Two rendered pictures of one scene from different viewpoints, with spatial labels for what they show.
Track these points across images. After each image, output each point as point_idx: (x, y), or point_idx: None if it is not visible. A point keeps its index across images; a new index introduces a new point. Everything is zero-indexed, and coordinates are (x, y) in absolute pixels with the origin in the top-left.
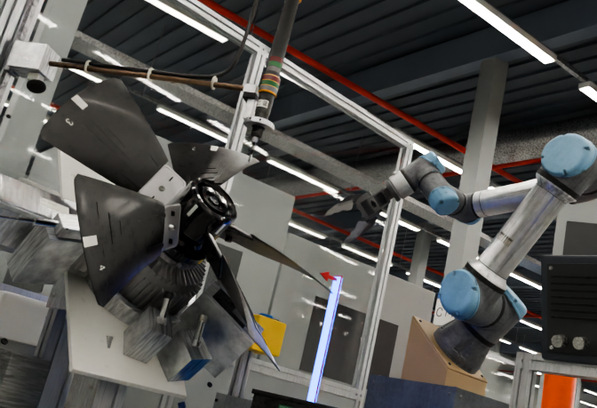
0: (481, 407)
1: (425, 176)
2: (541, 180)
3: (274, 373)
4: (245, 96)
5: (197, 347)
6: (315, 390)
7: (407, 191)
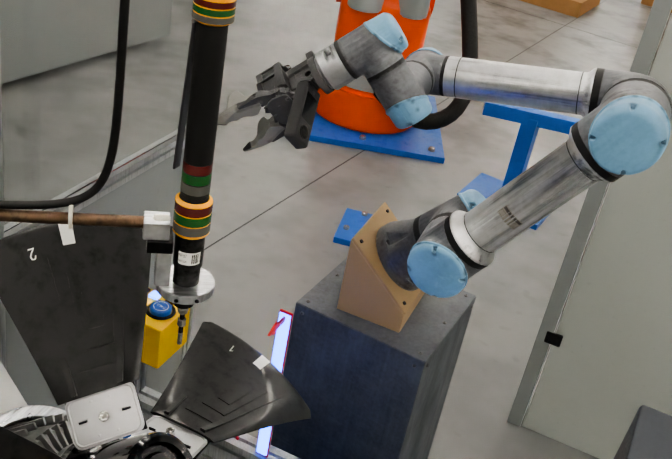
0: (441, 348)
1: (383, 75)
2: (582, 162)
3: (113, 186)
4: (153, 252)
5: None
6: (269, 437)
7: (348, 83)
